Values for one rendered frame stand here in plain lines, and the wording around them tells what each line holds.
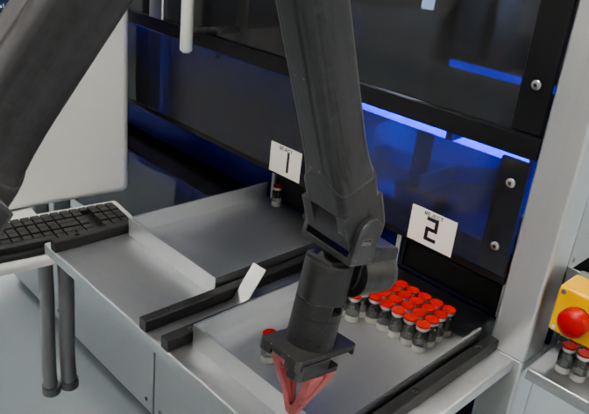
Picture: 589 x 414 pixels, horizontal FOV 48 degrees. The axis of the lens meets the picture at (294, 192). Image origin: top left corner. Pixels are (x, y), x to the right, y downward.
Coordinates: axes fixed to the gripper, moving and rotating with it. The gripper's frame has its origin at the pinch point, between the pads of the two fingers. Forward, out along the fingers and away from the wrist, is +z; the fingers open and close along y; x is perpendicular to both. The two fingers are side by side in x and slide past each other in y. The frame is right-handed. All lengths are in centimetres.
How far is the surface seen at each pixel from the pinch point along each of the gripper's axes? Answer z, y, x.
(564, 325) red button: -13.7, 30.7, -17.3
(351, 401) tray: 1.3, 10.2, -1.6
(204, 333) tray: -0.4, 0.5, 18.0
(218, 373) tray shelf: 3.2, 0.3, 13.5
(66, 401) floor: 83, 42, 116
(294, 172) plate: -17, 34, 38
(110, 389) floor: 81, 55, 112
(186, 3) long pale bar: -42, 23, 65
